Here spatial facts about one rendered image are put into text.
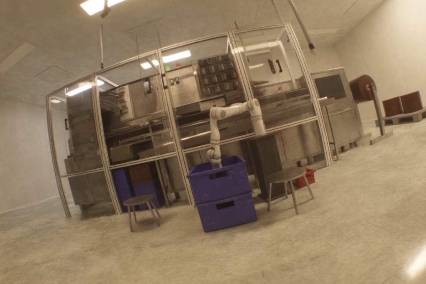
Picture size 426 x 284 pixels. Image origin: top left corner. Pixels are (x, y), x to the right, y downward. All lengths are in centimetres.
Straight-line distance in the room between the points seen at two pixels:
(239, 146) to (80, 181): 232
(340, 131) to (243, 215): 191
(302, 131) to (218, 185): 156
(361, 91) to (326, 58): 394
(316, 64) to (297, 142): 436
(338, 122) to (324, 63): 412
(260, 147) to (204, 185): 60
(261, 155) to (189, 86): 151
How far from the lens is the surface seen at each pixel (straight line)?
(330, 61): 690
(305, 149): 257
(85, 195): 314
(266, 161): 164
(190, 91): 267
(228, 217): 135
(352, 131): 296
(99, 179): 289
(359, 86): 309
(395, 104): 448
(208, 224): 137
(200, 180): 128
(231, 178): 127
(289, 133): 248
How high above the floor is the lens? 60
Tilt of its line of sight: 5 degrees up
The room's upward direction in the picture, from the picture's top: 14 degrees counter-clockwise
